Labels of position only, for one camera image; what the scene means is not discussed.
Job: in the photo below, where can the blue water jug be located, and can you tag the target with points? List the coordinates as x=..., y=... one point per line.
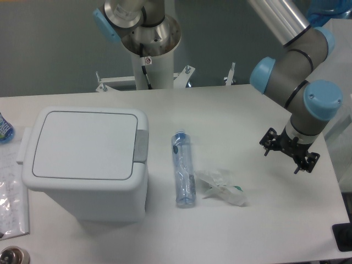
x=320, y=12

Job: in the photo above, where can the round metal connector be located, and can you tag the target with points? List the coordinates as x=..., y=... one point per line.
x=15, y=255

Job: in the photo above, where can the blue green bottle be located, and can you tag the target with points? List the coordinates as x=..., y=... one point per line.
x=7, y=131

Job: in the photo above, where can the white plastic trash can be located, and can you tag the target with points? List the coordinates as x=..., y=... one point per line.
x=92, y=161

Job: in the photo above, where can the clear crushed plastic bottle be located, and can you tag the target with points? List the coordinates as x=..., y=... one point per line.
x=185, y=189

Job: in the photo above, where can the black device at table edge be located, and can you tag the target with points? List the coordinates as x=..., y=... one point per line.
x=342, y=235

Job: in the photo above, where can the paper sheet in plastic sleeve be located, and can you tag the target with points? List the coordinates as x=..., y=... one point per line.
x=14, y=195

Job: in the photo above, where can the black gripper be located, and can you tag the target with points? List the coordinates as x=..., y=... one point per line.
x=304, y=160

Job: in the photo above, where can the white pedestal base frame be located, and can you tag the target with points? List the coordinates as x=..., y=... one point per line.
x=147, y=80

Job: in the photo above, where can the crumpled white plastic wrapper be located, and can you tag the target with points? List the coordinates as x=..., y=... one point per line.
x=219, y=184

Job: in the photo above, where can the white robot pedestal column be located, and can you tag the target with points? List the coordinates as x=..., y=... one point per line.
x=153, y=47

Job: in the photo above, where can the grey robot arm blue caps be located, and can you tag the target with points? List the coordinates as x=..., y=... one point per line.
x=311, y=104

